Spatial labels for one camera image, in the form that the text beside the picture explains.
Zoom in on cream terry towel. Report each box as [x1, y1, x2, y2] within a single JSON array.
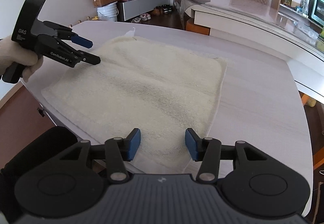
[[42, 32, 227, 174]]

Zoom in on white plastic bucket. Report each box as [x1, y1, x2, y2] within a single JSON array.
[[97, 2, 119, 21]]

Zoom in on teal toaster oven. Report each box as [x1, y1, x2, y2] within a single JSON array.
[[308, 0, 324, 26]]

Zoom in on shoes on floor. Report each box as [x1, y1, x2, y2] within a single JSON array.
[[131, 4, 174, 23]]

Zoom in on white gloved left hand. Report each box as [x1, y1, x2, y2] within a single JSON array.
[[0, 36, 43, 82]]

